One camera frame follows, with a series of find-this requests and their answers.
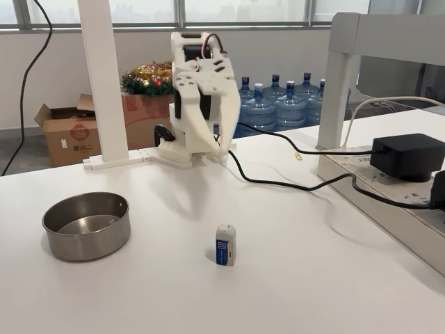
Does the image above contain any small white and blue box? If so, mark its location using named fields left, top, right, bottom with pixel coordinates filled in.
left=215, top=223, right=237, bottom=268

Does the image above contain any red printed cardboard box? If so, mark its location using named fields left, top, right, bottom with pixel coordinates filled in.
left=121, top=93, right=175, bottom=149

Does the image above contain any open brown cardboard box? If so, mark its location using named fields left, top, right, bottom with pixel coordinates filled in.
left=33, top=93, right=104, bottom=168

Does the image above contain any round metal bowl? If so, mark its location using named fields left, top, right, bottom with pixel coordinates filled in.
left=41, top=192, right=131, bottom=262

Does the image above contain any blue water jug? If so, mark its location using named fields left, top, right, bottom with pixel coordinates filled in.
left=292, top=72, right=323, bottom=99
left=261, top=74, right=289, bottom=102
left=238, top=76, right=257, bottom=102
left=274, top=79, right=308, bottom=128
left=238, top=82, right=278, bottom=133
left=305, top=79, right=326, bottom=125

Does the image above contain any green tinsel Christmas wreath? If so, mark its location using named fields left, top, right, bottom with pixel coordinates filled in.
left=120, top=61, right=175, bottom=97

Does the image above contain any black table clamp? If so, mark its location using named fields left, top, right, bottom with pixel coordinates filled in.
left=154, top=123, right=175, bottom=147

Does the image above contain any white desk riser shelf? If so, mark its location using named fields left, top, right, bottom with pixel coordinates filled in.
left=315, top=12, right=445, bottom=150

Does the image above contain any white power strip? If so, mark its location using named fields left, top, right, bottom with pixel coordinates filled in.
left=316, top=144, right=445, bottom=279

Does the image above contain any black power adapter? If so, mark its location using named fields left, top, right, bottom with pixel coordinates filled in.
left=369, top=133, right=445, bottom=183

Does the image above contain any black plug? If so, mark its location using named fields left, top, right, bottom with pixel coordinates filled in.
left=430, top=170, right=445, bottom=212

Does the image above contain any red and black servo cable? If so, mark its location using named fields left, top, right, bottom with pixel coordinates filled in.
left=196, top=32, right=227, bottom=72

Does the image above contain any black plug cable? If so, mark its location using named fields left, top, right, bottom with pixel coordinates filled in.
left=225, top=151, right=435, bottom=211

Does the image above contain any white camera post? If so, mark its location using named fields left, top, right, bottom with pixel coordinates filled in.
left=76, top=0, right=161, bottom=171

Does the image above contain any black adapter output cable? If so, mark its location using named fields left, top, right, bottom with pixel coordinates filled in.
left=238, top=121, right=383, bottom=156

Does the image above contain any white cable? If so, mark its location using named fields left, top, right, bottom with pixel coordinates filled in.
left=341, top=95, right=445, bottom=149

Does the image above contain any black hanging cable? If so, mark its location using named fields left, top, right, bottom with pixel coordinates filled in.
left=1, top=0, right=54, bottom=177

